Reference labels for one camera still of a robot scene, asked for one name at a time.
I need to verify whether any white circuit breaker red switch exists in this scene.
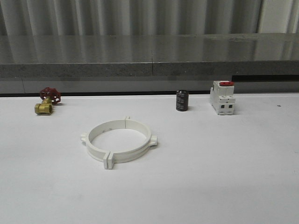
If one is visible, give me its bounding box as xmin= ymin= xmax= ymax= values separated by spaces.
xmin=210 ymin=81 xmax=235 ymax=115

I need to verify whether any brass valve red handwheel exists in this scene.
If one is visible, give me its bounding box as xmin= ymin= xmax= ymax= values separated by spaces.
xmin=35 ymin=87 xmax=61 ymax=114

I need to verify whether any grey stone counter ledge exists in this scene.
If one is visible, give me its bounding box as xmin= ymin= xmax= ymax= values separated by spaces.
xmin=0 ymin=34 xmax=299 ymax=80

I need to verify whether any white half pipe clamp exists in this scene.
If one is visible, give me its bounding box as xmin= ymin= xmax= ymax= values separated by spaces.
xmin=81 ymin=117 xmax=130 ymax=169

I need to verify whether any grey pleated curtain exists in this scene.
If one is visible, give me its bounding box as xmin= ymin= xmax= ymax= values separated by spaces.
xmin=0 ymin=0 xmax=299 ymax=35

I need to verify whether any black cylindrical capacitor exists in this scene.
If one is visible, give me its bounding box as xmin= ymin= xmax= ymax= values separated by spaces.
xmin=176 ymin=90 xmax=189 ymax=112

